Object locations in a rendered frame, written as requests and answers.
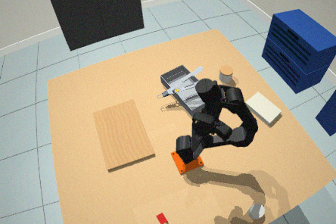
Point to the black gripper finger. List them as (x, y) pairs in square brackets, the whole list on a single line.
[(200, 148), (198, 133)]

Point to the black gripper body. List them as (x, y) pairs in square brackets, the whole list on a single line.
[(207, 118)]

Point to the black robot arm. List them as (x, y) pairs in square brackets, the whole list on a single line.
[(213, 96)]

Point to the grey cylinder with tan lid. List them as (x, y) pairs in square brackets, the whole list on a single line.
[(225, 73)]

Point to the grey rectangular roasting tin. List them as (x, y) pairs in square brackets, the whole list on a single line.
[(189, 98)]

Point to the grey metal tongs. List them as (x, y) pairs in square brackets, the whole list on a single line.
[(169, 91)]

